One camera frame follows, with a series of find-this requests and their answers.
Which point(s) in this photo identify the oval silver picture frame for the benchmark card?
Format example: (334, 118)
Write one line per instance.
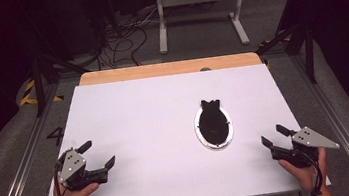
(213, 126)

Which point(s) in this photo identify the person's right hand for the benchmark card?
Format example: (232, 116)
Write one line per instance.
(301, 173)

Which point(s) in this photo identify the black tripod stand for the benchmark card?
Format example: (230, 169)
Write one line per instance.
(38, 89)
(309, 58)

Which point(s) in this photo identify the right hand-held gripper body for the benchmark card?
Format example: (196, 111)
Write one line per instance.
(308, 140)

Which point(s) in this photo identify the aluminium floor rail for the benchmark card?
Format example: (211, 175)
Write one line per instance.
(20, 170)
(344, 134)

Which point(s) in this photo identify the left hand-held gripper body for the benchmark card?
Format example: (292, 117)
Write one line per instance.
(71, 165)

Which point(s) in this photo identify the white table board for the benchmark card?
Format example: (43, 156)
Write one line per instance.
(137, 116)

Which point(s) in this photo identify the yellow black floor tape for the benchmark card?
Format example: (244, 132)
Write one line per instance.
(28, 101)

